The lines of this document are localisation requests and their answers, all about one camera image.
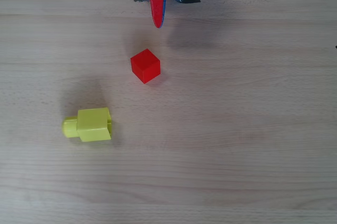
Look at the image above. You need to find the red cube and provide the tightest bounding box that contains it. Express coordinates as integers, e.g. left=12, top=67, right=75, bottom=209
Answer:
left=130, top=48, right=161, bottom=85

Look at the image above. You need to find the yellow block with round knob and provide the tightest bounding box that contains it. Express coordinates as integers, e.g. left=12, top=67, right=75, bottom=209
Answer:
left=62, top=107, right=114, bottom=142

